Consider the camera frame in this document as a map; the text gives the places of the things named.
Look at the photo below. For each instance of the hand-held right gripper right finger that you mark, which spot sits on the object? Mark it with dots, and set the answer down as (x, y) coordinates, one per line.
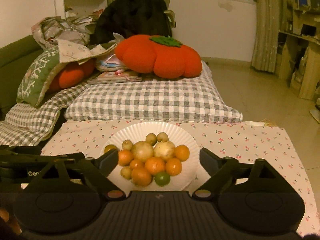
(210, 160)

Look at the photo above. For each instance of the brownish green tomato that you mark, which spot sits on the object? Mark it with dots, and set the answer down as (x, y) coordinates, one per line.
(110, 148)

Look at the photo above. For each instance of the beige floral cloth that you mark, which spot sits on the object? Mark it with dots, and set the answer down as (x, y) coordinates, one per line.
(72, 50)

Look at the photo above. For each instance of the grey checked blanket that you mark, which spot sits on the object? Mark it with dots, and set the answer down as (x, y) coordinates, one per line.
(30, 120)

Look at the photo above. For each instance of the small orange tangerine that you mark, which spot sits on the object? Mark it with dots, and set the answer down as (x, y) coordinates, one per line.
(136, 163)

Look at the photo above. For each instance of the small yellow fruit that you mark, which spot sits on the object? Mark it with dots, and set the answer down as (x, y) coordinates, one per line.
(151, 138)
(126, 172)
(162, 136)
(126, 145)

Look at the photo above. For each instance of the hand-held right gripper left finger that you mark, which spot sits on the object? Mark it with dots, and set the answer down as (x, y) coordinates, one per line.
(110, 158)

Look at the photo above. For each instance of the black coat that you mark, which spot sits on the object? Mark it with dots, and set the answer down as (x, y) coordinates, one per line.
(135, 10)

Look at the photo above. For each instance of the flat pink book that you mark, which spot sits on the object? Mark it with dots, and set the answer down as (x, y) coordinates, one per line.
(110, 77)

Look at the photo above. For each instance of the green embroidered cushion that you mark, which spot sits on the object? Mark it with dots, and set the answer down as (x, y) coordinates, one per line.
(35, 80)

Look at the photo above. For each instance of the orange tomato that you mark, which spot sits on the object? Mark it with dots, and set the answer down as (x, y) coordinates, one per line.
(173, 166)
(182, 152)

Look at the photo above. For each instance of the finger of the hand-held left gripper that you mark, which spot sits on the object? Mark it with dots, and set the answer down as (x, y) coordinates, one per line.
(37, 160)
(20, 150)

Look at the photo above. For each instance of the chair back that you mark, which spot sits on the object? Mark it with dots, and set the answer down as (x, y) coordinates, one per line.
(171, 20)

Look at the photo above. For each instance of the large orange persimmon cushion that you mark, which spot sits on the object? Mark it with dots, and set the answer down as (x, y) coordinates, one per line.
(160, 57)

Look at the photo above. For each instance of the floral cloth bag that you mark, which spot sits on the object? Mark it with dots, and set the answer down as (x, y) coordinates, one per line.
(62, 30)

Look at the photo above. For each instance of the small orange cushion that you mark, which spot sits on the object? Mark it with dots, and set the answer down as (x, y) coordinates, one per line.
(70, 75)

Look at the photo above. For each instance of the green sofa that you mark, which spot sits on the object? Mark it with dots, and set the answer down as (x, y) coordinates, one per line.
(12, 60)

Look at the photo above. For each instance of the cherry print tablecloth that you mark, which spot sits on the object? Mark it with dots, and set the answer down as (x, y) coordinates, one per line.
(237, 150)

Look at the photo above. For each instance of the white ribbed plate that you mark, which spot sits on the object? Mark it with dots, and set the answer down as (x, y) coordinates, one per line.
(140, 132)

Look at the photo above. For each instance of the grey checked pillow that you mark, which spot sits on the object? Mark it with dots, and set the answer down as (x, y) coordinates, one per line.
(155, 100)

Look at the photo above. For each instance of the large yellow pear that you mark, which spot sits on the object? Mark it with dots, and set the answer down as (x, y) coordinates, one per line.
(142, 151)
(164, 150)

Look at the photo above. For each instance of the wooden shelf unit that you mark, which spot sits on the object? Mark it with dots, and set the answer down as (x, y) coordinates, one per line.
(307, 67)

